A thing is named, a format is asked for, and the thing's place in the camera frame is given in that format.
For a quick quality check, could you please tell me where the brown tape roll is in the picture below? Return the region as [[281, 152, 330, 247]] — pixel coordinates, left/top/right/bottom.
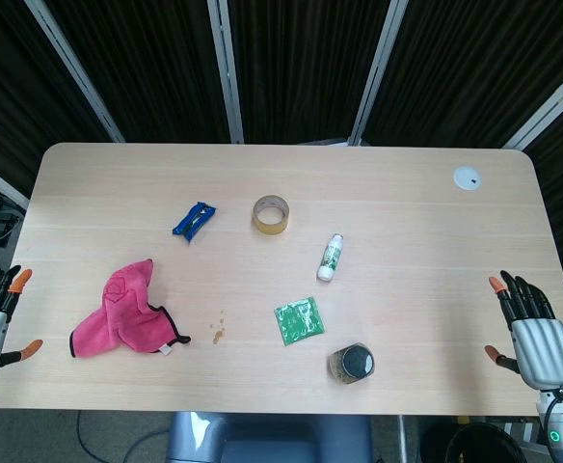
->
[[251, 194, 292, 237]]

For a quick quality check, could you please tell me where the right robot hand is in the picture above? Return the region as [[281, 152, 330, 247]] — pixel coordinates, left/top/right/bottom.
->
[[484, 269, 563, 391]]

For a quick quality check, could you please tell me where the small white bottle green label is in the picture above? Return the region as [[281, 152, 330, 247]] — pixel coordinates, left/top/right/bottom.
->
[[315, 232, 345, 283]]

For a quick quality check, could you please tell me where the pink cloth with black trim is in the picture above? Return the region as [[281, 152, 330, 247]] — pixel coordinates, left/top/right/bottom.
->
[[68, 259, 192, 360]]

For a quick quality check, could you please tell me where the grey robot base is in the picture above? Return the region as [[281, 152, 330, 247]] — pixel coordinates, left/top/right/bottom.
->
[[165, 412, 374, 463]]

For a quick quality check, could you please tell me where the green sachet packet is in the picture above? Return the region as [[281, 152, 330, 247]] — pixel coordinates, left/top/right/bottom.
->
[[274, 295, 328, 347]]

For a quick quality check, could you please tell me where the black waste bin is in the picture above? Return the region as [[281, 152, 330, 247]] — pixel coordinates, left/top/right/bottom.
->
[[418, 419, 548, 463]]

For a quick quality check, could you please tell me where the glass jar with dark lid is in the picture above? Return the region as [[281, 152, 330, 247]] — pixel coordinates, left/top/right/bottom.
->
[[328, 341, 376, 387]]

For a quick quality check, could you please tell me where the blue snack wrapper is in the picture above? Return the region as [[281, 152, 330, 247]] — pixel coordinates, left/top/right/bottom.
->
[[172, 202, 218, 244]]

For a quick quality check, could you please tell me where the white round cable grommet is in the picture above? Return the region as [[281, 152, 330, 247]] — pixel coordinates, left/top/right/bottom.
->
[[452, 165, 483, 192]]

